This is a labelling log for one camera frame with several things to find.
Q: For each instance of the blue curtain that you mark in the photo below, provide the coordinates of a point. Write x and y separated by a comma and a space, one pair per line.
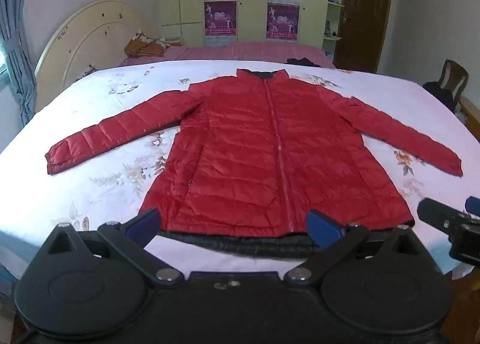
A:
17, 28

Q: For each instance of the orange cloth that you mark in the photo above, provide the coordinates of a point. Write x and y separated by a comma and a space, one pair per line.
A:
144, 48

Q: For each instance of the brown wooden door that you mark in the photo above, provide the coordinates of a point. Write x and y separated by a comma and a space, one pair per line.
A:
363, 17

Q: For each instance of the wooden chair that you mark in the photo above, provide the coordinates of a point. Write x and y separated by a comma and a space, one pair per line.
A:
455, 75

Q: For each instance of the white floral bed sheet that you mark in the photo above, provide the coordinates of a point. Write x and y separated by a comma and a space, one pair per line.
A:
93, 111

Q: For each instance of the dark cloth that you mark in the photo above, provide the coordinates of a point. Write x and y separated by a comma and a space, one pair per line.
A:
303, 62

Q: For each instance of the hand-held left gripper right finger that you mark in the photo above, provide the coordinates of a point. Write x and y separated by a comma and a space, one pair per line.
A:
324, 229

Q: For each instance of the cream corner shelf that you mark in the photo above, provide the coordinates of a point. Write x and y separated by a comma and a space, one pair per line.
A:
333, 13

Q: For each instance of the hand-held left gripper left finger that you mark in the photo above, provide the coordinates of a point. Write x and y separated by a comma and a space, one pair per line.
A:
141, 224

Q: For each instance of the black bag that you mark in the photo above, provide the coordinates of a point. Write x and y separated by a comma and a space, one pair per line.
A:
438, 94

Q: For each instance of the pink bed sheet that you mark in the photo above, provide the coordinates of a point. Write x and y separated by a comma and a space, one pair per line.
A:
232, 53

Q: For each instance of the red puffer jacket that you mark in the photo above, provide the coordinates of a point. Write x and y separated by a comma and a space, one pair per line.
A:
232, 164

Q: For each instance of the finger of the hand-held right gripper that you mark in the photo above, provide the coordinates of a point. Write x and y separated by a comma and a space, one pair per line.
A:
474, 205
437, 212

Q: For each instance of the patterned pillow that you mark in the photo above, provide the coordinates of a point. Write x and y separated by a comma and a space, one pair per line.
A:
168, 42

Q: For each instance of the cream bed headboard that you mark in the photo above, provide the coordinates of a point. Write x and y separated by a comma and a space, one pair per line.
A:
93, 32

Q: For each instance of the pale yellow wardrobe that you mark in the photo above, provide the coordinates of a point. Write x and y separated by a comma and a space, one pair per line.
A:
251, 10

